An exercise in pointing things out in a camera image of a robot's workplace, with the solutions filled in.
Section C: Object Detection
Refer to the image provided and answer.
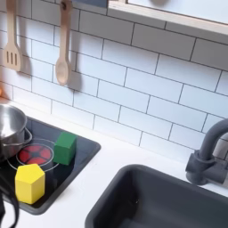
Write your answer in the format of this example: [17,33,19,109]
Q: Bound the yellow hexagonal block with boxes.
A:
[14,163,46,206]

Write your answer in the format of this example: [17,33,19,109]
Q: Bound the steel pot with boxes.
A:
[0,103,33,161]

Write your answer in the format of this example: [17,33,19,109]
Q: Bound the wooden spoon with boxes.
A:
[54,0,74,87]

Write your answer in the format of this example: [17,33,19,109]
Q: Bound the wooden slotted spatula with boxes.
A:
[2,0,23,72]

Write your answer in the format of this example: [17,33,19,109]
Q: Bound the wooden window frame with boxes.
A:
[107,0,228,45]

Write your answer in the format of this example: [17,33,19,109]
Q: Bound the thin black cable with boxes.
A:
[0,170,20,228]

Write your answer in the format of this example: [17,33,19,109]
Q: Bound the dark grey tap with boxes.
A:
[185,118,228,186]

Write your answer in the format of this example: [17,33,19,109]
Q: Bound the green block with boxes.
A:
[53,131,78,167]

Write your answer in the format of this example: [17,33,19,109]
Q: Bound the red stove burner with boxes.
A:
[17,144,53,166]

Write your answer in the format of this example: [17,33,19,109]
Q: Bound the black stove top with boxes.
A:
[0,117,102,216]

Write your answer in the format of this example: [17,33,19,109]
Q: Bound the dark grey sink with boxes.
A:
[85,164,228,228]

